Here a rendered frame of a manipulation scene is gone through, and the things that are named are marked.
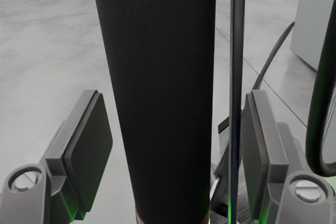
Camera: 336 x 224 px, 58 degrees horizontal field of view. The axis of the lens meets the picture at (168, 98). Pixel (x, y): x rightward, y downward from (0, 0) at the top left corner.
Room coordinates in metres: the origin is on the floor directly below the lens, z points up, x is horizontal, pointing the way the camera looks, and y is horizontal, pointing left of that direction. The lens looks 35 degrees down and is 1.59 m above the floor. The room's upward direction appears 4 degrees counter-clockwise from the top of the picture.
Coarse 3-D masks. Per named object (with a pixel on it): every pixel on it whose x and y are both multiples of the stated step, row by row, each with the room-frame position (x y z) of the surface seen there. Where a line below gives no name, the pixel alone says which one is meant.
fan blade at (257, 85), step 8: (288, 32) 0.35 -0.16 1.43; (280, 40) 0.36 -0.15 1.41; (272, 48) 0.42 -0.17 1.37; (272, 56) 0.34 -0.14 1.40; (264, 64) 0.37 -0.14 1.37; (264, 72) 0.33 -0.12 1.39; (256, 80) 0.35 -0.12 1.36; (256, 88) 0.32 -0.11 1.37; (240, 120) 0.30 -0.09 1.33; (240, 128) 0.31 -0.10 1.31; (240, 136) 0.33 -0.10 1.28; (224, 152) 0.27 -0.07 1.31; (240, 152) 0.34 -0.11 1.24; (224, 160) 0.27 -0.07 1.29; (240, 160) 0.34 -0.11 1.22; (216, 168) 0.28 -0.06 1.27; (224, 168) 0.28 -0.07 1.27; (216, 176) 0.26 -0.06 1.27; (224, 176) 0.28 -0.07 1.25
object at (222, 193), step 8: (216, 184) 0.25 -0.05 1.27; (224, 184) 0.26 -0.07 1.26; (216, 192) 0.24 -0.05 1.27; (224, 192) 0.26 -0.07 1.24; (216, 200) 0.24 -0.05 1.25; (224, 200) 0.26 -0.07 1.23; (216, 208) 0.24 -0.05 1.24; (224, 208) 0.24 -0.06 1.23; (216, 216) 0.24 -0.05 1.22; (224, 216) 0.24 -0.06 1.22
